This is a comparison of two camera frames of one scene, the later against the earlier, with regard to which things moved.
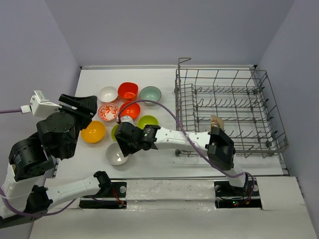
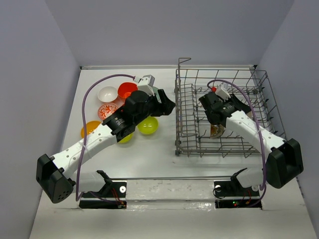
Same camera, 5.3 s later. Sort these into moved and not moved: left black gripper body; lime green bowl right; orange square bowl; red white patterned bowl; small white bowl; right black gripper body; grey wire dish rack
Moved: right black gripper body; left black gripper body
Not moved: grey wire dish rack; lime green bowl right; small white bowl; red white patterned bowl; orange square bowl
